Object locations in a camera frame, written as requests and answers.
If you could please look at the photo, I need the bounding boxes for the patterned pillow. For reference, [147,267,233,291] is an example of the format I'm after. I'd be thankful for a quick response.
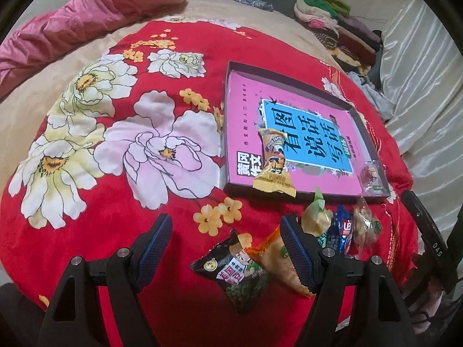
[224,0,268,11]

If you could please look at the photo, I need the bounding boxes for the stack of folded clothes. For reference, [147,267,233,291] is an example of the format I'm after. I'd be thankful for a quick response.
[293,0,384,76]

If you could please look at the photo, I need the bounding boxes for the white satin curtain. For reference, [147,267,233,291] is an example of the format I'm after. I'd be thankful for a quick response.
[380,0,463,203]

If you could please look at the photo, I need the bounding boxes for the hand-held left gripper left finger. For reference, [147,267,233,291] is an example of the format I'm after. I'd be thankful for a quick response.
[38,213,174,347]

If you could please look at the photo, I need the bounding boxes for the green yellow candy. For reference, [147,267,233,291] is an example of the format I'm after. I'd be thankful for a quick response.
[301,187,333,235]

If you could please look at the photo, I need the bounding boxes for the clear red candy packet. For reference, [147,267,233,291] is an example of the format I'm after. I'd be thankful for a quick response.
[357,160,384,194]

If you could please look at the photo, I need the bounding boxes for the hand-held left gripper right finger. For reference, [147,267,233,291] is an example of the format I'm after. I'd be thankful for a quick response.
[280,213,413,347]

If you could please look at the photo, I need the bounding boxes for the crumpled cloth pile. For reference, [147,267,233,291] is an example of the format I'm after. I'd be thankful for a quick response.
[349,72,395,121]

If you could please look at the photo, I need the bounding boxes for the blue cookie packet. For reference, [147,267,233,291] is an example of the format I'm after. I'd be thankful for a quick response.
[333,205,355,257]

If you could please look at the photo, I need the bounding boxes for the dark shallow cardboard box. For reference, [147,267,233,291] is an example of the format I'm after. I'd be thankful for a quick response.
[219,61,391,203]

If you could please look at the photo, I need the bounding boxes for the black green snack packet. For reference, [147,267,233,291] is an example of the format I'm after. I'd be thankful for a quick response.
[190,229,270,314]

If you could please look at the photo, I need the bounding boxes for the clear pastry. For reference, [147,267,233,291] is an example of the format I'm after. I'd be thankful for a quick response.
[352,197,383,261]

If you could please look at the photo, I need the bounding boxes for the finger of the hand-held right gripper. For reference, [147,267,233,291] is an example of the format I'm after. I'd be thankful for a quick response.
[401,189,457,294]

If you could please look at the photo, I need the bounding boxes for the beige bed sheet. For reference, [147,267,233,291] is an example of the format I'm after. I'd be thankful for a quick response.
[0,0,348,145]

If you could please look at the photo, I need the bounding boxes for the orange snack packet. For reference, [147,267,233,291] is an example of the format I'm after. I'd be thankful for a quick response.
[248,226,315,299]

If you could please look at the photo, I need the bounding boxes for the pink quilt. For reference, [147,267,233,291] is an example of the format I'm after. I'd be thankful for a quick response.
[0,0,190,100]

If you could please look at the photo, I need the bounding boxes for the yellow snack packet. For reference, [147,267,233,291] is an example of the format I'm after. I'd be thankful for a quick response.
[252,127,298,199]

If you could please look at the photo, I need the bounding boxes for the red floral blanket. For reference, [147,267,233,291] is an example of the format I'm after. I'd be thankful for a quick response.
[0,16,420,347]

